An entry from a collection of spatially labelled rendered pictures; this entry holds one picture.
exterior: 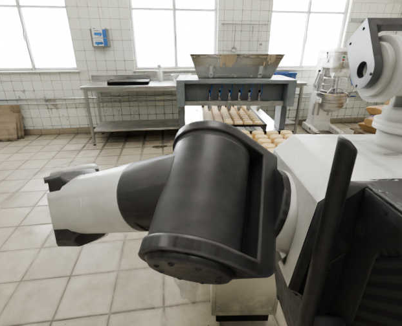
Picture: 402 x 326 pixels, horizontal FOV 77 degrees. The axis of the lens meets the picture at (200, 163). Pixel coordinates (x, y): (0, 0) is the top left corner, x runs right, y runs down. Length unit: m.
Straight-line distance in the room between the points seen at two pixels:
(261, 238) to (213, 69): 1.44
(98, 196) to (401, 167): 0.32
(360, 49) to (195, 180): 0.21
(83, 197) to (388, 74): 0.36
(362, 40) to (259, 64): 1.35
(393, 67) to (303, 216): 0.16
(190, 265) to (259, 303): 1.27
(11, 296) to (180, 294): 1.00
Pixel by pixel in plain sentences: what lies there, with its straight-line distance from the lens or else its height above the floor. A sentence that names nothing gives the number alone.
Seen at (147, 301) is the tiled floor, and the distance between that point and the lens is 1.70.
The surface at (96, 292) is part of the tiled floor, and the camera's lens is 1.83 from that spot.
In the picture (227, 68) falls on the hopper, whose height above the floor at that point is 1.24.
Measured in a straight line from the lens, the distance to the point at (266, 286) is 1.39.
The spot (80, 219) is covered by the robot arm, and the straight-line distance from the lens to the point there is 0.37.
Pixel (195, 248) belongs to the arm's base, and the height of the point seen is 1.19.
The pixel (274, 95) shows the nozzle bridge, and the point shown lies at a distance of 1.73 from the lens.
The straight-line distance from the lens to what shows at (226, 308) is 1.48.
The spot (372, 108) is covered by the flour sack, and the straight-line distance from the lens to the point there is 4.98.
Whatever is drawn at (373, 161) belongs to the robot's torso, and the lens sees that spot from 0.29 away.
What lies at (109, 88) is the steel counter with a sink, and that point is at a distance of 3.96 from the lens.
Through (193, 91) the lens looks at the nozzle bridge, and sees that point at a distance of 1.66.
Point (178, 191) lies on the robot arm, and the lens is 0.23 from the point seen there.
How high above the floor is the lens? 1.33
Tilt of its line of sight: 24 degrees down
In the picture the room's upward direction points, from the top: straight up
